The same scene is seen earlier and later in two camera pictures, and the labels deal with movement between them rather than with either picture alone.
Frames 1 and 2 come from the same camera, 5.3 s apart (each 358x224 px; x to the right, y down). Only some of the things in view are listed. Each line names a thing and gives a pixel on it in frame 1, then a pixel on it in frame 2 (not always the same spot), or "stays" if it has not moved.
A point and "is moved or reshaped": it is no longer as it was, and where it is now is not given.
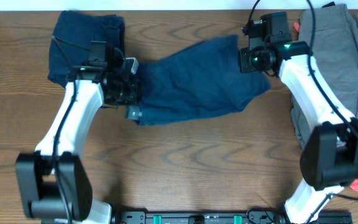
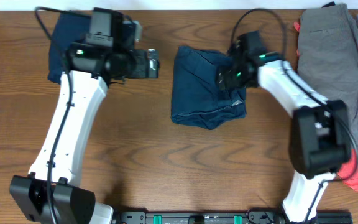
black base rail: [249, 216] stays
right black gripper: [245, 66] → [231, 81]
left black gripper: [134, 96] → [144, 72]
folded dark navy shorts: [73, 32] stays
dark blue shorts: [202, 78] is moved or reshaped
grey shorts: [340, 43] stays
